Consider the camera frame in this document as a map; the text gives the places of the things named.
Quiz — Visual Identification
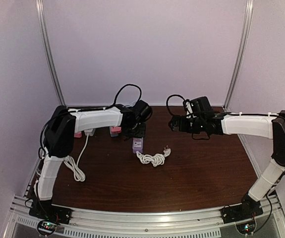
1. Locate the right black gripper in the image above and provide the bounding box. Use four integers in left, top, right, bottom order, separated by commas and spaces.
168, 116, 205, 134

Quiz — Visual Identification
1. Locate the pink plug adapter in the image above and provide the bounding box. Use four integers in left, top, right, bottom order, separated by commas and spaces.
110, 126, 121, 134

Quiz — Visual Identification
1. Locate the purple power strip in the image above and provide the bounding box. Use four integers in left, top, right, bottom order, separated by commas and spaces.
132, 138, 143, 154

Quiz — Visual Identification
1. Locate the light blue power strip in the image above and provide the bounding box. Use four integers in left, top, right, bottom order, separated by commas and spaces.
110, 131, 119, 137

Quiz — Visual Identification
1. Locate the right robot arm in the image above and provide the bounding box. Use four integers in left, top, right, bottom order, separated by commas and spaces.
168, 110, 285, 219

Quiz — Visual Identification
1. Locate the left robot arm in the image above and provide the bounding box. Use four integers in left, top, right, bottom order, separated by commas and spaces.
34, 100, 153, 220

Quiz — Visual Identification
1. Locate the white power strip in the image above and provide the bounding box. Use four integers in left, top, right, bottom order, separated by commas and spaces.
84, 128, 96, 136

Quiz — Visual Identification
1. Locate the pink triangular power strip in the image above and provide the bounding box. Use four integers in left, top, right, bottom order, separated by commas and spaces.
74, 132, 82, 138

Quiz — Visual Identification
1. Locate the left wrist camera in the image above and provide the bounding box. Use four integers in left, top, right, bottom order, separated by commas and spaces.
132, 100, 153, 123

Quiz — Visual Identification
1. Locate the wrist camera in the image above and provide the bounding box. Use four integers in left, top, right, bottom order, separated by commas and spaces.
185, 96, 212, 114
132, 100, 153, 123

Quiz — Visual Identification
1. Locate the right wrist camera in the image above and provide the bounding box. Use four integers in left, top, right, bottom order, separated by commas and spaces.
185, 96, 212, 114

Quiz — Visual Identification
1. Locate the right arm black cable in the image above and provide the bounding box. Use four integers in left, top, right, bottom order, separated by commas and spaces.
166, 94, 189, 117

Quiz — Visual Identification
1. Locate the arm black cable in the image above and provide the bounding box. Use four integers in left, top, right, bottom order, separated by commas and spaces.
166, 94, 189, 117
39, 84, 142, 159

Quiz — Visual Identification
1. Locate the white cable of purple strip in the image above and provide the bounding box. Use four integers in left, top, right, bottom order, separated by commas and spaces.
136, 145, 171, 167

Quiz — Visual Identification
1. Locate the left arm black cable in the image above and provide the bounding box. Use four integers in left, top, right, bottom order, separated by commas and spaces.
39, 84, 142, 159

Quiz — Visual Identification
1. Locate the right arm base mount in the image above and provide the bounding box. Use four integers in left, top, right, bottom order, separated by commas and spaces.
220, 198, 263, 224

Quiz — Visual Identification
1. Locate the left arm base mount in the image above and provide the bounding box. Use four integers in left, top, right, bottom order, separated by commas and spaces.
29, 198, 72, 225

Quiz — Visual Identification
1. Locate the aluminium front rail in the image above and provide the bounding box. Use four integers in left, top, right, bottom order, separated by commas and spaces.
3, 190, 285, 238

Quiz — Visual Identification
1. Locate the right aluminium post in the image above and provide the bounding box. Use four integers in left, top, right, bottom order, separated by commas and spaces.
224, 0, 254, 110

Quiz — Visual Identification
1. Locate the aluminium post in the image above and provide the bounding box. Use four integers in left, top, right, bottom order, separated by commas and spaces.
35, 0, 66, 105
224, 0, 254, 110

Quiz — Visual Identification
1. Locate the left aluminium post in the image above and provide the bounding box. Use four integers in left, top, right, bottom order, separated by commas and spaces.
35, 0, 66, 105

